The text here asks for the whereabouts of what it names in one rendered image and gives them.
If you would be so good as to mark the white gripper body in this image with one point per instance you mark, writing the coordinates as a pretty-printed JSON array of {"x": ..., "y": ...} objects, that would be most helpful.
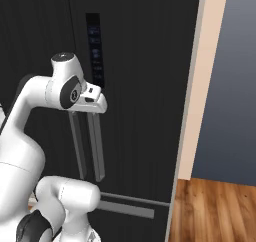
[{"x": 95, "y": 107}]

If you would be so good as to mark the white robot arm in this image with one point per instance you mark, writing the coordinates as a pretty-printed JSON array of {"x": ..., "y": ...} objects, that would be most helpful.
[{"x": 20, "y": 159}]

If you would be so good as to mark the black fridge door with display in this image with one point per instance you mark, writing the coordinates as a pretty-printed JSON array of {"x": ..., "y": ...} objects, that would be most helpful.
[{"x": 143, "y": 86}]

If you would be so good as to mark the black fridge drawer front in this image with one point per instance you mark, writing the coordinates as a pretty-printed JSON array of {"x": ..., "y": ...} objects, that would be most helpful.
[{"x": 133, "y": 227}]

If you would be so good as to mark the beige cabinet side panel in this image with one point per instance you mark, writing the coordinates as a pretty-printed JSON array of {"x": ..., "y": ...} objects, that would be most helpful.
[{"x": 203, "y": 86}]

